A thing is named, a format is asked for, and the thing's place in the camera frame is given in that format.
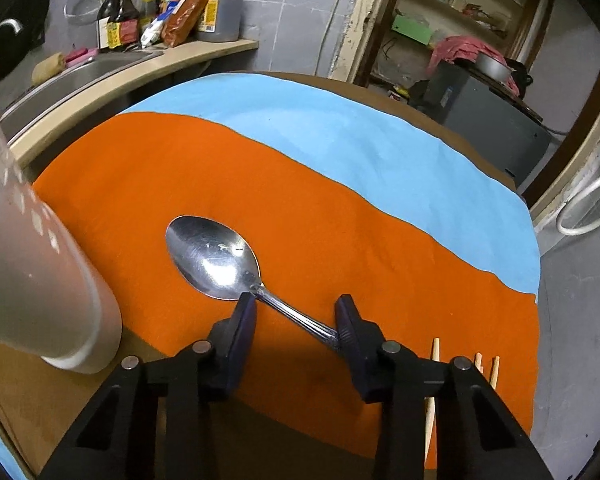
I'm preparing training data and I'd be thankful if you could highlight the large steel spoon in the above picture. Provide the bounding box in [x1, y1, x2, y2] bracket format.
[166, 216, 340, 352]

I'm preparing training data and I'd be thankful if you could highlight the wooden chopstick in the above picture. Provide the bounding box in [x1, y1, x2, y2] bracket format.
[425, 337, 440, 458]
[489, 356, 501, 389]
[474, 352, 483, 373]

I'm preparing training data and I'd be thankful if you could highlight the white plastic utensil holder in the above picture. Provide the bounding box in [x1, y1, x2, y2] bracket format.
[0, 126, 122, 374]

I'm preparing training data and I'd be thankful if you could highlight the striped blue orange brown cloth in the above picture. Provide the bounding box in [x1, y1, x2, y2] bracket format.
[33, 89, 540, 479]

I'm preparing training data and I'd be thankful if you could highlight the grey cabinet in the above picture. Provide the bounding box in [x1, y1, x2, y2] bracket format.
[408, 62, 552, 185]

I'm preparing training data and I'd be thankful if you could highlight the stainless steel sink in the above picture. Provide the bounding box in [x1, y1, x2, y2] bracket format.
[0, 50, 161, 141]

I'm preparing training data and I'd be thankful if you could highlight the small metal pot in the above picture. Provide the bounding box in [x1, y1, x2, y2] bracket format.
[475, 52, 512, 84]

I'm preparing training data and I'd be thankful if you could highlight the yellow sponge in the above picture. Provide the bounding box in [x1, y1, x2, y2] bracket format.
[31, 52, 67, 87]

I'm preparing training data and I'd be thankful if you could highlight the pink red cloth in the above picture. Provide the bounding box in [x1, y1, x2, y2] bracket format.
[426, 36, 519, 96]

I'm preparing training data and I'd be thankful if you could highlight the orange-brown spice packet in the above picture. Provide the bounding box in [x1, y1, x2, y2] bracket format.
[161, 0, 209, 48]

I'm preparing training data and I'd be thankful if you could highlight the dark soy sauce bottle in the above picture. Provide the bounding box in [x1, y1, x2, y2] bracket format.
[107, 0, 140, 51]

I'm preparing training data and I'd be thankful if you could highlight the large vinegar jug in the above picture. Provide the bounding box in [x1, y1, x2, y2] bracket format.
[197, 0, 244, 42]

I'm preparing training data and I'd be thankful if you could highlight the green box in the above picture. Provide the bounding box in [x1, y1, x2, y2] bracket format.
[391, 15, 432, 46]

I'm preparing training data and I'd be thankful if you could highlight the black wok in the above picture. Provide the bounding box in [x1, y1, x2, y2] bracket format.
[0, 0, 50, 81]

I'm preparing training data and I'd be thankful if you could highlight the white hose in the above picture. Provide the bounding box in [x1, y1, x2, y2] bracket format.
[555, 159, 600, 238]

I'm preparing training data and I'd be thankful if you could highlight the wire mesh strainer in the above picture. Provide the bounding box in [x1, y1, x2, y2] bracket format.
[64, 0, 100, 26]

